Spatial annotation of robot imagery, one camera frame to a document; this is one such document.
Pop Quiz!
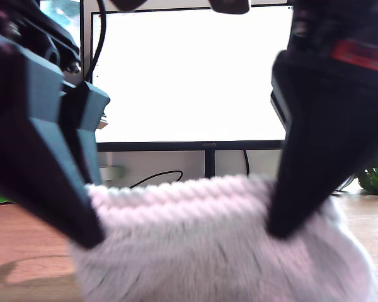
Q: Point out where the white and mint tea towel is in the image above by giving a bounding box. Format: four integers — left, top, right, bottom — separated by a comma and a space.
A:
68, 174, 378, 302

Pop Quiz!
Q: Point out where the green leafy potted plant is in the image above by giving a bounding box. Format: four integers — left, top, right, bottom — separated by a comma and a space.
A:
355, 143, 378, 198

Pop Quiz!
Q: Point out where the large black monitor on stand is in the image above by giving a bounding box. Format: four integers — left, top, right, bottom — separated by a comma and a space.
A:
89, 6, 293, 179

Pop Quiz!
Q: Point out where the black monitor with dark screen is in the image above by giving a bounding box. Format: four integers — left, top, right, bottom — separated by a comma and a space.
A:
39, 0, 86, 57

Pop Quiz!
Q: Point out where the arm's black cable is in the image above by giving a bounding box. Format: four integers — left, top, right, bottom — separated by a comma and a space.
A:
83, 0, 108, 83

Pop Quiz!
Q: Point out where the black usb cable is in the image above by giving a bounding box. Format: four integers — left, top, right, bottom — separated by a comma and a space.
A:
129, 170, 184, 189

